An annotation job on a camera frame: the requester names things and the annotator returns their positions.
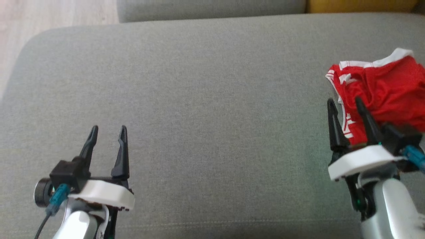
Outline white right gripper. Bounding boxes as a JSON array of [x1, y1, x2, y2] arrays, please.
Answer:
[[327, 97, 405, 181]]

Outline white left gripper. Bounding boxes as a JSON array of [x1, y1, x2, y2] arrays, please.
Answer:
[[68, 125, 135, 211]]

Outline red white-sleeved sports shirt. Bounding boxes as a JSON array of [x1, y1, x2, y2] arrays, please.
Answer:
[[325, 61, 376, 146]]

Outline red white-striped sports shorts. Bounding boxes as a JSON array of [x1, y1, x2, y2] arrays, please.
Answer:
[[342, 48, 425, 133]]

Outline large grey sofa seat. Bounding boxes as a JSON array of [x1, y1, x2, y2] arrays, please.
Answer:
[[0, 13, 425, 239]]

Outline yellow sofa cushion section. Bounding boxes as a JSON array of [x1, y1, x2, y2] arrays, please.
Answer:
[[306, 0, 419, 14]]

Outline grey sofa cushion section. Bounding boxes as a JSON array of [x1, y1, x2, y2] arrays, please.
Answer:
[[116, 0, 306, 23]]

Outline left teal-plug black cable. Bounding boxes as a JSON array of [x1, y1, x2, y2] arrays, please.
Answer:
[[35, 184, 72, 239]]

